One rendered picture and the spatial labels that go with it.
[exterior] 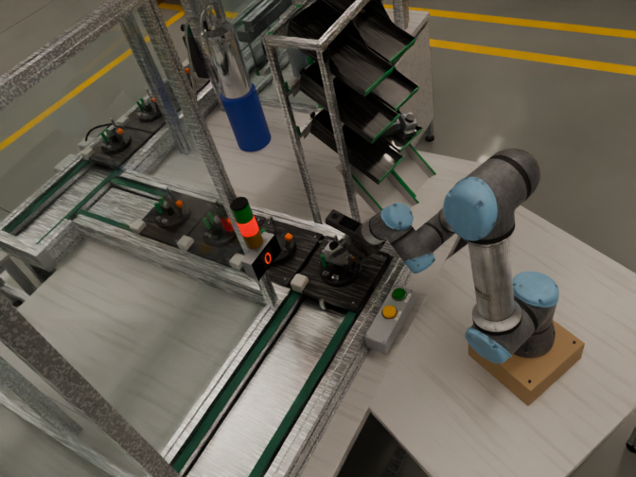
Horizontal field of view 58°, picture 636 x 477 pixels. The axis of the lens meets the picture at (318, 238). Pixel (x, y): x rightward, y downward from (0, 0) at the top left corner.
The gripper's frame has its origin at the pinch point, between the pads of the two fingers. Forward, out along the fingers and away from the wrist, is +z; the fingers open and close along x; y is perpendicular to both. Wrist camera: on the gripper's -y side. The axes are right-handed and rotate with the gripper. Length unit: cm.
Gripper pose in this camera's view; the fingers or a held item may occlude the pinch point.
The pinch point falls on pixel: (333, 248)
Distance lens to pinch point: 177.5
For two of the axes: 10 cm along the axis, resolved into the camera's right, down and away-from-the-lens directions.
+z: -4.5, 3.1, 8.4
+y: 7.5, 6.4, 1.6
